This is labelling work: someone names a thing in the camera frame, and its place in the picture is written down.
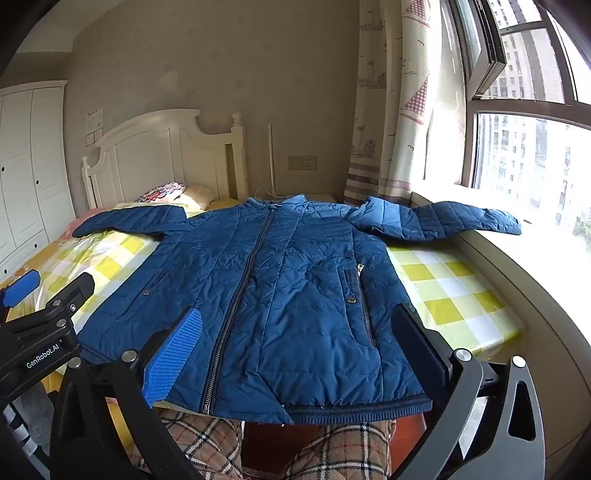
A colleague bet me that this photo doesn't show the yellow checked bed sheet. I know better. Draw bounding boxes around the yellow checked bed sheet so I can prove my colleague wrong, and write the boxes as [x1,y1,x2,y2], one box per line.
[0,198,527,416]

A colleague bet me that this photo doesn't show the plaid pyjama trousers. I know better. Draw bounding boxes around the plaid pyjama trousers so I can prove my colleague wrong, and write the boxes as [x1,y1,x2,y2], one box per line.
[127,406,398,480]

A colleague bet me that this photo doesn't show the white bed headboard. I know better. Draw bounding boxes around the white bed headboard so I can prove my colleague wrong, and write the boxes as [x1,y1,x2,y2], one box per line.
[82,109,249,208]

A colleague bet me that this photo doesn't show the beige window sill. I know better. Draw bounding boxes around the beige window sill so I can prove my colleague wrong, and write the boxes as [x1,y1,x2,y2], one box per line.
[411,189,591,370]

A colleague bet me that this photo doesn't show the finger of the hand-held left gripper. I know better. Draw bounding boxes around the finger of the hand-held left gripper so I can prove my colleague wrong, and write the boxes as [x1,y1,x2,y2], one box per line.
[0,270,42,324]
[6,272,96,348]

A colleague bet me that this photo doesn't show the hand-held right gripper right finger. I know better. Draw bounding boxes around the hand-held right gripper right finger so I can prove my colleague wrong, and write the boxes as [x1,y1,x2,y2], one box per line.
[392,304,546,480]

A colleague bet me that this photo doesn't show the blue quilted jacket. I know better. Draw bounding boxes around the blue quilted jacket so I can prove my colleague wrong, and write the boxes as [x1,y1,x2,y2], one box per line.
[72,195,522,426]

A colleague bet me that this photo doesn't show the white rod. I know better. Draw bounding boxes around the white rod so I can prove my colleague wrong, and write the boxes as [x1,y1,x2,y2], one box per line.
[268,124,278,199]

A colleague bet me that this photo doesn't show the printed cream curtain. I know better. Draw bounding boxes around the printed cream curtain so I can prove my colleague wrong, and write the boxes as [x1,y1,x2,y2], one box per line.
[344,0,467,204]

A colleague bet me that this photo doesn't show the window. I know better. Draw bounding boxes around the window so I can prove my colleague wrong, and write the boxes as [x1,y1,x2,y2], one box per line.
[438,0,591,241]

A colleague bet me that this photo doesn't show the peach pillow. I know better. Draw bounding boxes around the peach pillow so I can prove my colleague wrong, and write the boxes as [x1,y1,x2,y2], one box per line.
[182,185,214,205]

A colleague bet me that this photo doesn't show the floral pillow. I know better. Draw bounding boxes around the floral pillow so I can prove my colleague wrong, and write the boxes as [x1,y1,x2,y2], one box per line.
[134,182,188,204]

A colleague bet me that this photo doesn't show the white wardrobe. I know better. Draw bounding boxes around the white wardrobe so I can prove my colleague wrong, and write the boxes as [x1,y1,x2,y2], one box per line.
[0,80,77,278]

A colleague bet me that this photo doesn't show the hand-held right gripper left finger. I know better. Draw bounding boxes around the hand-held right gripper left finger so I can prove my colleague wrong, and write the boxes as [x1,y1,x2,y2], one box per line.
[48,307,204,480]

